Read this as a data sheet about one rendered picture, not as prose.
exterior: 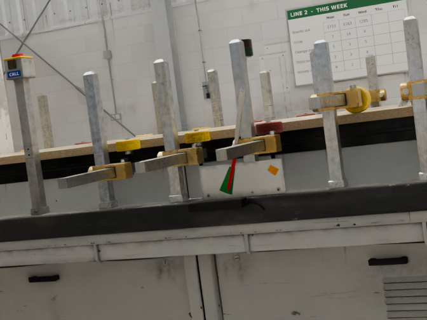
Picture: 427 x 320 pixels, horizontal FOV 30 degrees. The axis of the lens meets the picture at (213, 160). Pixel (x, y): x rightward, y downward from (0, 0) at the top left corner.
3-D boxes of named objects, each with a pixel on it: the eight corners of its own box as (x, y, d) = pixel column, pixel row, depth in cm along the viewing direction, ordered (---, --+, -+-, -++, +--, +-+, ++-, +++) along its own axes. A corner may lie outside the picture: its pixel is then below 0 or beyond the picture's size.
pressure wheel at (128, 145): (147, 171, 261) (142, 136, 260) (124, 174, 257) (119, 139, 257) (138, 171, 268) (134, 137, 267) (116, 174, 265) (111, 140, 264)
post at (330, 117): (345, 209, 224) (325, 39, 221) (333, 210, 225) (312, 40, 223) (348, 207, 227) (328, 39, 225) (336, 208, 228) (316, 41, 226)
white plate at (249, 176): (285, 193, 229) (281, 159, 229) (203, 200, 239) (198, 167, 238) (286, 192, 230) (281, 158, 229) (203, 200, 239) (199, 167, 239)
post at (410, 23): (436, 193, 214) (415, 15, 212) (422, 194, 216) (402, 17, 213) (437, 192, 217) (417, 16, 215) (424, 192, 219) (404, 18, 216)
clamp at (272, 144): (277, 152, 229) (274, 134, 229) (233, 157, 234) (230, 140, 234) (283, 150, 234) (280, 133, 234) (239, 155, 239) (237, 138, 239)
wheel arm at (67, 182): (68, 191, 224) (66, 176, 224) (58, 192, 225) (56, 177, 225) (139, 173, 264) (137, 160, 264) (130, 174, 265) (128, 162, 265)
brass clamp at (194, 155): (197, 164, 238) (195, 148, 238) (157, 169, 243) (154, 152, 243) (205, 162, 244) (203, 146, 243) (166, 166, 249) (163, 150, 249)
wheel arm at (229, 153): (229, 163, 202) (226, 146, 202) (216, 164, 203) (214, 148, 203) (279, 148, 242) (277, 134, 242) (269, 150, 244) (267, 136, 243)
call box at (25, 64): (23, 79, 257) (20, 55, 257) (6, 82, 260) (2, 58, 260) (36, 79, 264) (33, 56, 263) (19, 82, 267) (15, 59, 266)
